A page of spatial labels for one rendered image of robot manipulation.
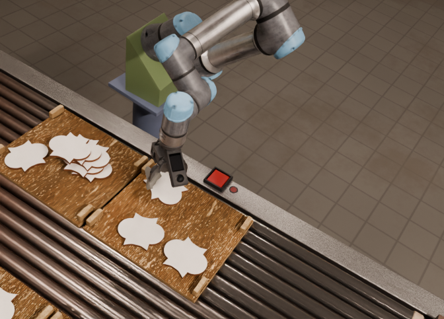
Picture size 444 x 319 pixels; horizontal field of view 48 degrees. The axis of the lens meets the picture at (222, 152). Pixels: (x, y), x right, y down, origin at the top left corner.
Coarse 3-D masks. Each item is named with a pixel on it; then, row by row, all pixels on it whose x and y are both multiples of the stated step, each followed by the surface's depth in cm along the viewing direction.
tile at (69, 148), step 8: (56, 136) 167; (64, 136) 167; (72, 136) 168; (56, 144) 164; (64, 144) 165; (72, 144) 166; (80, 144) 166; (56, 152) 162; (64, 152) 163; (72, 152) 163; (80, 152) 164; (88, 152) 164; (72, 160) 161
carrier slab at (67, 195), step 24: (48, 120) 179; (72, 120) 181; (48, 144) 171; (120, 144) 176; (0, 168) 161; (48, 168) 164; (120, 168) 168; (48, 192) 157; (72, 192) 159; (96, 192) 160; (72, 216) 153
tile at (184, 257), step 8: (176, 240) 151; (184, 240) 151; (168, 248) 149; (176, 248) 149; (184, 248) 149; (192, 248) 150; (200, 248) 150; (168, 256) 147; (176, 256) 147; (184, 256) 148; (192, 256) 148; (200, 256) 148; (168, 264) 145; (176, 264) 145; (184, 264) 146; (192, 264) 146; (200, 264) 146; (184, 272) 144; (192, 272) 144; (200, 272) 145
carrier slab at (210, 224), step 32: (128, 192) 162; (192, 192) 166; (96, 224) 152; (160, 224) 155; (192, 224) 157; (224, 224) 159; (128, 256) 146; (160, 256) 148; (224, 256) 151; (192, 288) 142
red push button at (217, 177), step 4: (216, 172) 175; (220, 172) 175; (212, 176) 173; (216, 176) 173; (220, 176) 174; (224, 176) 174; (228, 176) 174; (212, 180) 172; (216, 180) 172; (220, 180) 172; (224, 180) 173; (216, 184) 171; (220, 184) 171
